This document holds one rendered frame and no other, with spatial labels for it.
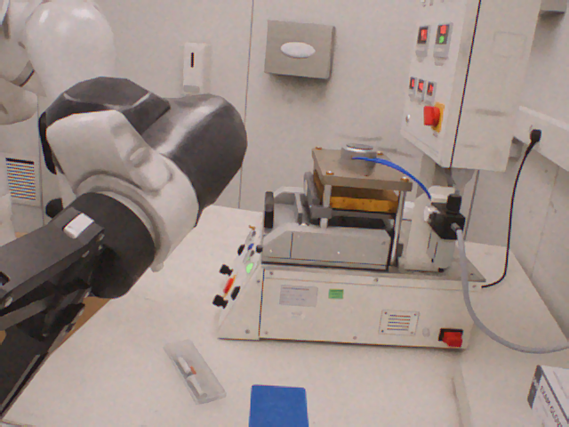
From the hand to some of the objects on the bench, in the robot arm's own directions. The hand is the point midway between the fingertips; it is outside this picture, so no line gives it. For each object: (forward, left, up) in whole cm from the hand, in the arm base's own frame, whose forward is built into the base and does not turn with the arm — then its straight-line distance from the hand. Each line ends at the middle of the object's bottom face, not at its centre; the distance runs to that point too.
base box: (+24, +97, -33) cm, 105 cm away
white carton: (+63, +53, -33) cm, 89 cm away
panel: (-4, +95, -31) cm, 100 cm away
